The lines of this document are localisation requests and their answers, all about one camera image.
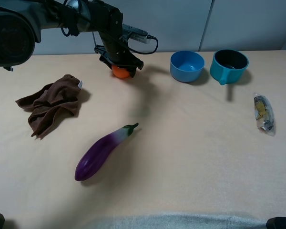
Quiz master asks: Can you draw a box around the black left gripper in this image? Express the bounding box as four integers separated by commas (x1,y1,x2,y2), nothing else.
94,35,143,78

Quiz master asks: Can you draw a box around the orange fruit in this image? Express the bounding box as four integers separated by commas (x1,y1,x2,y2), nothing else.
112,65,130,79

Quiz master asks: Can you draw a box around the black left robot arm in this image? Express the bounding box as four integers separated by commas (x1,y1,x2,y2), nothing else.
0,0,143,77

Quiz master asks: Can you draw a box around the blue plastic bowl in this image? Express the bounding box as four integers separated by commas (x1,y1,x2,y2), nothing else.
170,51,205,83

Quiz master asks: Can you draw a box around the brown cloth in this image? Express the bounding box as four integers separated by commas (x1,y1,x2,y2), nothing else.
16,74,82,138

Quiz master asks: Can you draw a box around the purple eggplant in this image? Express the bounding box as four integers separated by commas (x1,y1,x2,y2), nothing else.
74,123,139,182

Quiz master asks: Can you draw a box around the clear bag of small parts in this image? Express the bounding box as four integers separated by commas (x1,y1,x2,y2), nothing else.
254,93,276,136

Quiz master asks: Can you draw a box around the grey cloth at table edge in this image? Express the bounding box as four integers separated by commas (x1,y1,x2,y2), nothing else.
85,212,266,229

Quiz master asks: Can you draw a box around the black block bottom right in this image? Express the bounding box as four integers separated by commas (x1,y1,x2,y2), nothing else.
266,217,286,229

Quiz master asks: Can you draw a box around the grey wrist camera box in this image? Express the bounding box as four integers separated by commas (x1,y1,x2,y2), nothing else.
122,24,150,44

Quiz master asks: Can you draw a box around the teal pot with handle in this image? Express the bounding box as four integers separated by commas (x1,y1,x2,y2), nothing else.
209,49,249,85

